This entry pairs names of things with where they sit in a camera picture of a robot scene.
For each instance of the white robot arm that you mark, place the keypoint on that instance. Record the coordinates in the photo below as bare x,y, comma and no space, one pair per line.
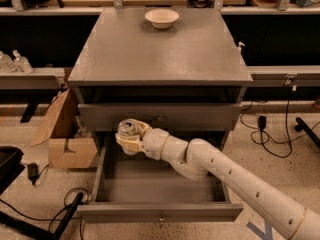
197,158

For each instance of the clear sanitizer bottle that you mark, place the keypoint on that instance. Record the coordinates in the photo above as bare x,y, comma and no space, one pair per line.
6,63
22,64

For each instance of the small white pump bottle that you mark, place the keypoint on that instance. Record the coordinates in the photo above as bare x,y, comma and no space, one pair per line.
241,47

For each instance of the black power adapter left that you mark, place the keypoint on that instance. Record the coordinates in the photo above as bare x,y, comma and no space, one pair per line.
32,172

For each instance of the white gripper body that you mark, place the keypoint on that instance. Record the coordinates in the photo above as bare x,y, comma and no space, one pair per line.
154,143

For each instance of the white ceramic bowl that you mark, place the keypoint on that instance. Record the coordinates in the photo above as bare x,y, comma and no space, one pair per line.
162,18

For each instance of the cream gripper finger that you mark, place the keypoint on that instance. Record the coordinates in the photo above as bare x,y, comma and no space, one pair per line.
139,127
130,143

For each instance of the clear sanitizer bottle left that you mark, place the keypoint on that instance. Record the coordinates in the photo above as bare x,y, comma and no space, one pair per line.
6,63

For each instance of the black power adapter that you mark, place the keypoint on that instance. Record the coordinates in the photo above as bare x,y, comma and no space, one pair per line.
32,172
262,122

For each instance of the black power adapter right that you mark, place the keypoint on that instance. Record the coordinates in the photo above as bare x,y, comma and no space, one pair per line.
262,122

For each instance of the closed grey upper drawer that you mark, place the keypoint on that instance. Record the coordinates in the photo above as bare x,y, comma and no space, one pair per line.
179,117

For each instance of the brown cardboard box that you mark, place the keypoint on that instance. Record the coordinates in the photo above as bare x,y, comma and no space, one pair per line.
67,148

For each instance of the silver 7up soda can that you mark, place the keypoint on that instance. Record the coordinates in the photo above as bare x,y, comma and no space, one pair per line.
125,129

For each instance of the clear sanitizer bottle right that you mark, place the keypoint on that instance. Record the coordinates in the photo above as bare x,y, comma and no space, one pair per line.
22,64

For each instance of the open grey lower drawer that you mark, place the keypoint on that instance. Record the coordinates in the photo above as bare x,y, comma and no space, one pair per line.
136,189

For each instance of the grey wooden drawer cabinet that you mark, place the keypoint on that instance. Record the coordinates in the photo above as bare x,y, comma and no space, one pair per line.
195,61

